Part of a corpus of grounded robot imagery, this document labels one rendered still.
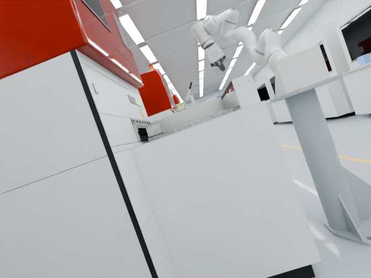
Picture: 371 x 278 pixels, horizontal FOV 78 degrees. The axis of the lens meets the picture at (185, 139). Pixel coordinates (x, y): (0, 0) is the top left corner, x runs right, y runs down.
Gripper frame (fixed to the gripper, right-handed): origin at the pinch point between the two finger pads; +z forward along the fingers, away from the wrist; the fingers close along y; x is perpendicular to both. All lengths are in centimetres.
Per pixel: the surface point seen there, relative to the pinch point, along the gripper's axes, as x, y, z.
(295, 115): -16, 17, 46
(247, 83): -40.0, -2.6, 19.2
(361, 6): 243, 286, -6
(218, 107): 15.0, -13.2, 19.5
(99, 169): -66, -71, 19
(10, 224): -66, -112, 18
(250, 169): -46, -22, 52
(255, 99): -40.0, -3.6, 27.4
